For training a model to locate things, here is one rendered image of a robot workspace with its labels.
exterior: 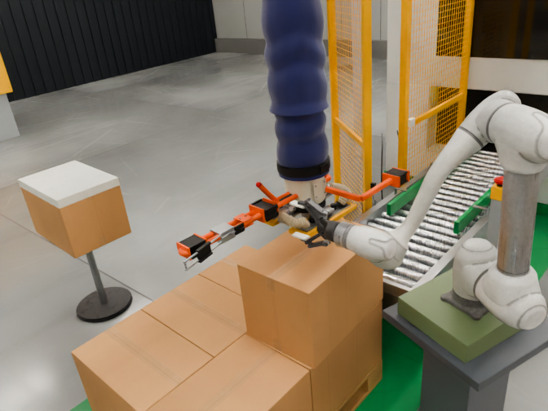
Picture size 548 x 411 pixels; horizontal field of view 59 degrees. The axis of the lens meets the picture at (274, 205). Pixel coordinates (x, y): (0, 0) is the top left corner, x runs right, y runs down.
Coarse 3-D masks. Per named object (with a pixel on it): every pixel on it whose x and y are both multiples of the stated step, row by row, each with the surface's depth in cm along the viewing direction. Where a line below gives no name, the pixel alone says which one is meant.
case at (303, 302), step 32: (256, 256) 219; (288, 256) 216; (320, 256) 214; (352, 256) 211; (256, 288) 212; (288, 288) 197; (320, 288) 196; (352, 288) 218; (256, 320) 222; (288, 320) 206; (320, 320) 202; (352, 320) 225; (288, 352) 215; (320, 352) 208
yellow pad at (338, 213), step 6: (330, 204) 210; (336, 204) 209; (348, 204) 213; (354, 204) 214; (336, 210) 209; (342, 210) 209; (348, 210) 210; (330, 216) 205; (336, 216) 205; (342, 216) 208; (312, 222) 201; (294, 228) 199; (300, 228) 198; (306, 228) 197; (312, 228) 197; (306, 234) 194; (312, 234) 196
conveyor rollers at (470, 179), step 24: (456, 168) 387; (480, 168) 383; (456, 192) 347; (480, 192) 343; (384, 216) 328; (432, 216) 323; (456, 216) 322; (480, 216) 312; (432, 240) 299; (456, 240) 289; (408, 264) 273; (432, 264) 272
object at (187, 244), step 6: (186, 240) 172; (192, 240) 171; (198, 240) 171; (204, 240) 170; (180, 246) 169; (186, 246) 167; (192, 246) 167; (198, 246) 169; (192, 252) 168; (186, 258) 170; (192, 258) 169
